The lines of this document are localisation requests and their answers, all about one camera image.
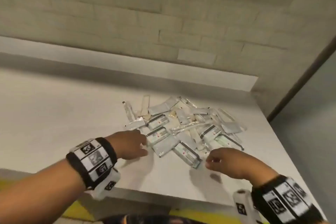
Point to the person's left hand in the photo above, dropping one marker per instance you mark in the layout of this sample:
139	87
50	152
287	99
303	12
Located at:
128	143

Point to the person's right hand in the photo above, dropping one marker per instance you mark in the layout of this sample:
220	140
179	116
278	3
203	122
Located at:
236	163

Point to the pile of mixed clear packets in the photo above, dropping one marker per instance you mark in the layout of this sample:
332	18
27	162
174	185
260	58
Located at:
194	118

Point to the person's left forearm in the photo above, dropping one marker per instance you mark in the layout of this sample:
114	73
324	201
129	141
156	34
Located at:
39	195

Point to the black left wristband with markers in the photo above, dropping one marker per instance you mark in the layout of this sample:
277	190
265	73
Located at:
94	158

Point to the black wristband with markers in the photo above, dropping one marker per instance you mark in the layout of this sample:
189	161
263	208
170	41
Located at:
286	197
94	158

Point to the black right wristband with markers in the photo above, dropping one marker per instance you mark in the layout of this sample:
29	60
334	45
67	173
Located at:
286	197

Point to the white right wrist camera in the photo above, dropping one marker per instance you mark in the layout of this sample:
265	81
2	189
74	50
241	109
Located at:
241	205

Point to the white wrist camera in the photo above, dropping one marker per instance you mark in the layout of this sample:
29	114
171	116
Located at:
110	184
241	205

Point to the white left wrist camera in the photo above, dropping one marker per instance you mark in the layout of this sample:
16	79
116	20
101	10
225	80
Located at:
110	184

